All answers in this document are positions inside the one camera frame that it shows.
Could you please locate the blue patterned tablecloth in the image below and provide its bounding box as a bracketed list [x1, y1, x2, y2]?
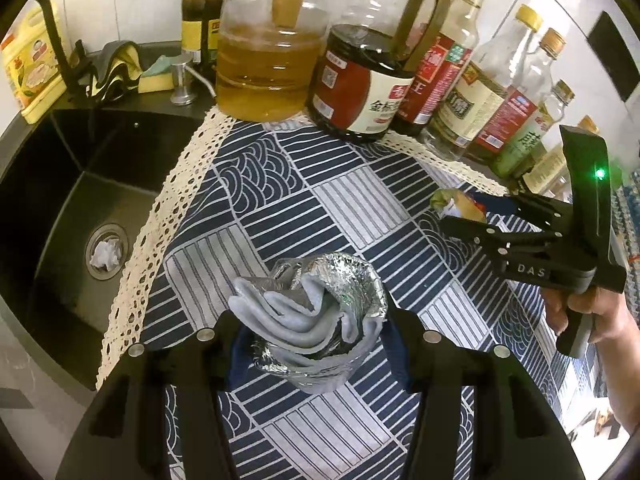
[94, 106, 632, 480]

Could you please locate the green cap yellow label bottle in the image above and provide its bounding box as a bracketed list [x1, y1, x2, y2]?
[181, 0, 224, 67]

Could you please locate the person's right hand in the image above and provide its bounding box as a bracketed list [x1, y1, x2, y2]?
[541, 287, 638, 344]

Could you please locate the black kitchen faucet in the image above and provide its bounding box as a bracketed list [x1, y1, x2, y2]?
[34, 0, 90, 96]

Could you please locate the silver foil bag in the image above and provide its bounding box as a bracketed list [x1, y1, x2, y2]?
[228, 252, 388, 394]

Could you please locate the dark dish cloth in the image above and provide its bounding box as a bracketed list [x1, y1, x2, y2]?
[86, 40, 143, 105]

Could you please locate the large cooking oil jug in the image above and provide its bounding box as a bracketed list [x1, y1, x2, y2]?
[215, 0, 329, 122]

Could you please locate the black kitchen sink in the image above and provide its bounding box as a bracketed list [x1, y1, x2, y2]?
[1, 87, 213, 390]

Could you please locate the metal soap dispenser pump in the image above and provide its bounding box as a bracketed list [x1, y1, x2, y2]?
[170, 53, 217, 106]

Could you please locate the dark soy sauce jug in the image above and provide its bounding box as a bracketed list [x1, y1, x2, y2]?
[308, 0, 451, 143]

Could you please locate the clear yellow cap bottle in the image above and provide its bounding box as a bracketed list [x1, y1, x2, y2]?
[521, 143, 570, 200]

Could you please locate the black wall socket panel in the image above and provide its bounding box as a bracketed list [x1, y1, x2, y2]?
[587, 12, 640, 101]

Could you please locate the yellow cap vinegar bottle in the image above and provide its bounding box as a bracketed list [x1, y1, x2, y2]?
[423, 4, 542, 160]

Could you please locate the black cap red label bottle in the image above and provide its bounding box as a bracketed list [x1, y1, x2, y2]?
[390, 0, 484, 136]

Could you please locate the green yellow snack wrapper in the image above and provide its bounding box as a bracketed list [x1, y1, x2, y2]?
[430, 188, 487, 223]

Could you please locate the gold cap red label bottle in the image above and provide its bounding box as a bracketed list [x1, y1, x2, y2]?
[465, 27, 566, 165]

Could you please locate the yellow green sponge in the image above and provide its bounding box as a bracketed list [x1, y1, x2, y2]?
[138, 55, 174, 94]

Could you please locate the sink drain strainer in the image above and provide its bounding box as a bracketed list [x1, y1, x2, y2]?
[85, 223, 129, 281]

